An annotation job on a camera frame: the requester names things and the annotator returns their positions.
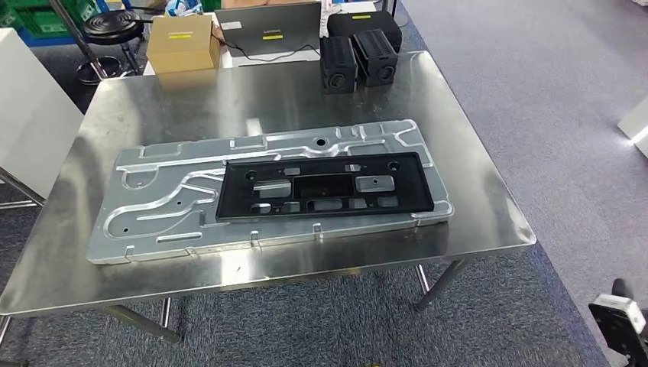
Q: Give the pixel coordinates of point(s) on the black plastic frame part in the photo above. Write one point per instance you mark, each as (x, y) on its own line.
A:
(405, 187)

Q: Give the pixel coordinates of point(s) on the stainless steel workbench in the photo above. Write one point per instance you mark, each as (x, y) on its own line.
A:
(253, 101)

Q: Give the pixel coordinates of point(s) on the black ribbed plastic box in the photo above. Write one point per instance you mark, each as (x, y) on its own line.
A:
(377, 58)
(338, 66)

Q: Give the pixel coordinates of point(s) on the white desk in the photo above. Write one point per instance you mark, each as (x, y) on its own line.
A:
(273, 62)

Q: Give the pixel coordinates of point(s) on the grey laptop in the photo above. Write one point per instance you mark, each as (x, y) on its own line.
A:
(268, 28)

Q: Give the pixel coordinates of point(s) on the grey stamped metal panel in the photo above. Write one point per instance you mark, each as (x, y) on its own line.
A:
(162, 218)

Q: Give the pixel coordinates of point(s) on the black case with yellow label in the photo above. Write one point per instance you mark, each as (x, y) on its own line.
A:
(364, 23)

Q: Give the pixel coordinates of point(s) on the brown cardboard box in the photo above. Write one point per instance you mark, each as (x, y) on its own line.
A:
(182, 45)

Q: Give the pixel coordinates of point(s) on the dark pole with round base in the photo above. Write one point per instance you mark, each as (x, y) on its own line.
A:
(98, 71)

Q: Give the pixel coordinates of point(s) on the black round stool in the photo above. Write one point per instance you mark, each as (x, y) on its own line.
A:
(114, 26)

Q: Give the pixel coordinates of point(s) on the white table with chrome legs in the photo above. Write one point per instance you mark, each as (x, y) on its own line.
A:
(30, 116)

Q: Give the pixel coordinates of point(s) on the blue plastic crate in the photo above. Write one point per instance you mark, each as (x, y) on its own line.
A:
(45, 39)

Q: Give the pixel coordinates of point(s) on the white counter with light strip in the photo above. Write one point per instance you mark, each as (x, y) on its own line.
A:
(637, 121)
(642, 148)

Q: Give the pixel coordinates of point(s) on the green plastic crate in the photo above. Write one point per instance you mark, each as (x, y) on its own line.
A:
(35, 15)

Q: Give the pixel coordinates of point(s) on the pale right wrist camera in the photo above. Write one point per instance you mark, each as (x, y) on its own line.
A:
(620, 314)

